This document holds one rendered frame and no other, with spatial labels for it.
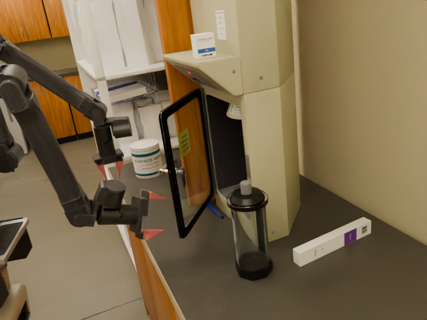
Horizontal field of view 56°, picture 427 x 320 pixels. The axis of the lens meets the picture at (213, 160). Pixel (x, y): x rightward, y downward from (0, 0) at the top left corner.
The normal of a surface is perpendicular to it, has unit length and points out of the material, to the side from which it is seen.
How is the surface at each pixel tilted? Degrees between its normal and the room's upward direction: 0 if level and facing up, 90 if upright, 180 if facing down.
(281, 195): 90
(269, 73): 90
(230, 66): 90
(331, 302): 0
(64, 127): 90
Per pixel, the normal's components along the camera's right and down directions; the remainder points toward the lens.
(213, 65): 0.39, 0.29
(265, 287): -0.12, -0.92
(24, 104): 0.30, 0.48
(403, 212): -0.91, 0.25
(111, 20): 0.21, 0.20
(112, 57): -0.01, 0.42
